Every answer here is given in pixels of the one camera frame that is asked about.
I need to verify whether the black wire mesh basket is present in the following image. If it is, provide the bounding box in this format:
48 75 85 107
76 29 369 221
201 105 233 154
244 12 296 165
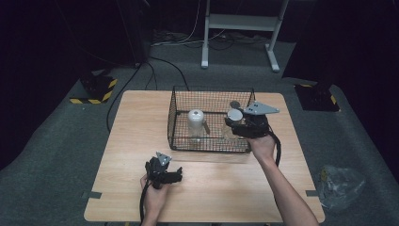
167 86 257 154

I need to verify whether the person's left hand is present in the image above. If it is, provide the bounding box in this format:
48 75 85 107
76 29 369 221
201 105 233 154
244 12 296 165
139 173 172 216

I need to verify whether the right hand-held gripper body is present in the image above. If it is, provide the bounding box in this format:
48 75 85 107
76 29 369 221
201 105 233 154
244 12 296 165
233 100 280 139

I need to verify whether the black yellow striped floor base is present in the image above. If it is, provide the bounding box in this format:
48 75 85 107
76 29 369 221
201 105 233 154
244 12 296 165
69 73 119 105
294 82 341 113

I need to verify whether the black floor cable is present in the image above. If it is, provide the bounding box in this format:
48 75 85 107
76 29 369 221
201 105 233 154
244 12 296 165
144 56 190 92
105 62 144 134

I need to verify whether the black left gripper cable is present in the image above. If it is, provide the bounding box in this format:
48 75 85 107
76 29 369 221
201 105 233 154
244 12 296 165
138 179 151 225

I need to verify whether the white metal stand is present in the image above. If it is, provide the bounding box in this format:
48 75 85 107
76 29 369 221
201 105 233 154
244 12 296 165
200 0 290 73

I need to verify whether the frosted white drinking glass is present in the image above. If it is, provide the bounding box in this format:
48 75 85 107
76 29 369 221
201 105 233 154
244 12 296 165
186 108 211 143

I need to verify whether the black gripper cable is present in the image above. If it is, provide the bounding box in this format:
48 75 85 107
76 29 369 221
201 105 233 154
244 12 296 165
138 179 151 225
266 131 282 168

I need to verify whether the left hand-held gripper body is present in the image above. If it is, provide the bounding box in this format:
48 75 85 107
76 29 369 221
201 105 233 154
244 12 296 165
144 152 177 190

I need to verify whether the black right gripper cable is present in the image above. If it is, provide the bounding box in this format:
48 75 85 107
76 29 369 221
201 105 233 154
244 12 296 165
266 131 282 168

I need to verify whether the white floor cable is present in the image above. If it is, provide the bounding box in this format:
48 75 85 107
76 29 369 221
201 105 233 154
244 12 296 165
150 0 229 48

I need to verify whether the clear plastic bag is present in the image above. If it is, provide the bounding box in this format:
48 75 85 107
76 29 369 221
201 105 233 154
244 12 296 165
318 165 367 211

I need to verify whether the person's right hand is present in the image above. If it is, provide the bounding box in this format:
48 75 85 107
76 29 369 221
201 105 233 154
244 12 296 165
245 133 278 163

